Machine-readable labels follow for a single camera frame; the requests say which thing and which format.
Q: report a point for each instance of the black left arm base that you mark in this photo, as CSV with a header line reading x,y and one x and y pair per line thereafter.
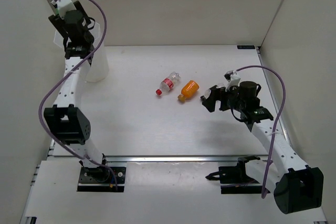
x,y
100,179

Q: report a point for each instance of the clear bottle black label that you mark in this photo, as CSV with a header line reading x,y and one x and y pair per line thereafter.
x,y
208,91

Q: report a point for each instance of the clear bottle red label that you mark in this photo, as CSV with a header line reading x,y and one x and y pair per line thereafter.
x,y
168,84

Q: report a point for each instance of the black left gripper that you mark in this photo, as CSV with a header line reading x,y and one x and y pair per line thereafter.
x,y
59,23

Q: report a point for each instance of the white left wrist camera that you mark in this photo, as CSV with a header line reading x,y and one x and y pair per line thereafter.
x,y
63,6

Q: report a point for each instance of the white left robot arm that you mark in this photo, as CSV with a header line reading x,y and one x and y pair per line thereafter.
x,y
85,61

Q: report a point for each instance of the translucent white plastic bin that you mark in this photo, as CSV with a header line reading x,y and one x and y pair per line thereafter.
x,y
99,67

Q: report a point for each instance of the orange juice bottle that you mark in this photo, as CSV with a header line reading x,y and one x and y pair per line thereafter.
x,y
188,91

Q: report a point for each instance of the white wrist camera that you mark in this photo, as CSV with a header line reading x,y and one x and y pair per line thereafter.
x,y
63,6
233,79

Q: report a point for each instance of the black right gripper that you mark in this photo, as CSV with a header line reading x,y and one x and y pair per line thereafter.
x,y
219,94

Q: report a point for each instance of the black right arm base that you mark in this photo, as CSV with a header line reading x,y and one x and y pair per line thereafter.
x,y
234,180

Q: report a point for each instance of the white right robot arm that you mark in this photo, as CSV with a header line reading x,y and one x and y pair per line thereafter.
x,y
294,184

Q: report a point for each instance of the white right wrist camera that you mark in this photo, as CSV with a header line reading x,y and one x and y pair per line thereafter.
x,y
233,79

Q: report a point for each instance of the dark label on table edge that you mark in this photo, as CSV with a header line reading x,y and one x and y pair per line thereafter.
x,y
245,47

